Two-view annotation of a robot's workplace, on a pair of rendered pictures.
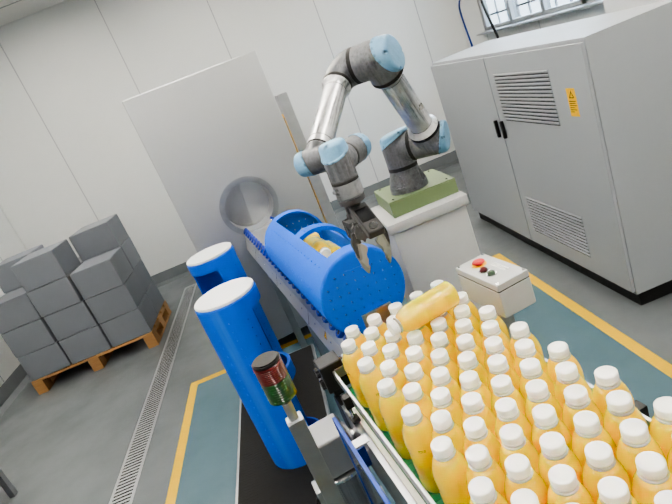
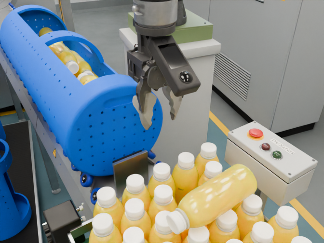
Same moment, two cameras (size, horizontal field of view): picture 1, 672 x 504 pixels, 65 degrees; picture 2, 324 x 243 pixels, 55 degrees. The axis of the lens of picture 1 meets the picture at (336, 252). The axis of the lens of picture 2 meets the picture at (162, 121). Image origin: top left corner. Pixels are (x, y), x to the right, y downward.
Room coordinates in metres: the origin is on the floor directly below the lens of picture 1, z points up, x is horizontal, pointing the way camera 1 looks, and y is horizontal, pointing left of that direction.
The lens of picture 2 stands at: (0.83, 0.09, 1.59)
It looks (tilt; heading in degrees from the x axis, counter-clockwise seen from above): 35 degrees down; 340
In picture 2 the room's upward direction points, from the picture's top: straight up
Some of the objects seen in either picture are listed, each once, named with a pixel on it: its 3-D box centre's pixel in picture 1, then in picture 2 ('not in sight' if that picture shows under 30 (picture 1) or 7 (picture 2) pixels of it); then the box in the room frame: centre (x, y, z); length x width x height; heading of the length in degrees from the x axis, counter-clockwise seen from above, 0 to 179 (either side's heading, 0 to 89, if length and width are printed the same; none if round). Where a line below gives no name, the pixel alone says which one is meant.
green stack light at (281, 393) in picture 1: (278, 387); not in sight; (0.99, 0.22, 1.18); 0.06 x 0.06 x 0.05
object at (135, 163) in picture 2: (381, 325); (130, 172); (1.45, -0.05, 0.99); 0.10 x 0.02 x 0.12; 103
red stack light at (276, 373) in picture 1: (270, 370); not in sight; (0.99, 0.22, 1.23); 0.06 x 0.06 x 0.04
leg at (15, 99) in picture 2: (289, 313); (12, 90); (3.41, 0.47, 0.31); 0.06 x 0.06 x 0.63; 13
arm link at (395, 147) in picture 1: (398, 147); not in sight; (2.00, -0.37, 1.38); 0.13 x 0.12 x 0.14; 56
